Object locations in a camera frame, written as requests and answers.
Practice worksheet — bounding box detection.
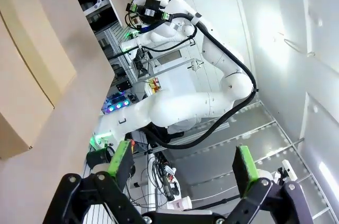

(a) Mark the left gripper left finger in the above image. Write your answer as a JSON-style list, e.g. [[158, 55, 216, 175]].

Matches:
[[43, 140, 149, 224]]

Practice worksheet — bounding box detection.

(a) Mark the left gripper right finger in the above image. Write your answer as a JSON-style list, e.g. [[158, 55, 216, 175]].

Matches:
[[225, 144, 316, 224]]

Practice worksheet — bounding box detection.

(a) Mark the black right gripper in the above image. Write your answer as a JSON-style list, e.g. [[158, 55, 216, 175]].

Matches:
[[125, 0, 173, 25]]

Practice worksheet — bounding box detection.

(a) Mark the large brown cardboard box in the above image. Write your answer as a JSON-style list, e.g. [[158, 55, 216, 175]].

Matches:
[[0, 0, 78, 160]]

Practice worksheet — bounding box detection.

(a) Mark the black cylinder holder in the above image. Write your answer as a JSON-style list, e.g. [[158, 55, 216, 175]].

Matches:
[[86, 146, 116, 169]]

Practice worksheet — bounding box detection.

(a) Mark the computer with coloured fans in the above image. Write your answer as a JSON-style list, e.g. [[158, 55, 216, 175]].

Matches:
[[104, 91, 133, 115]]

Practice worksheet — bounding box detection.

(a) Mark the white camera on stand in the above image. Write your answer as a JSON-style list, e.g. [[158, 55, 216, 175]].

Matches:
[[275, 159, 297, 182]]

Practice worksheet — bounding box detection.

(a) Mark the black right arm cable sleeve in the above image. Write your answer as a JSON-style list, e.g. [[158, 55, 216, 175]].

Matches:
[[142, 13, 260, 150]]

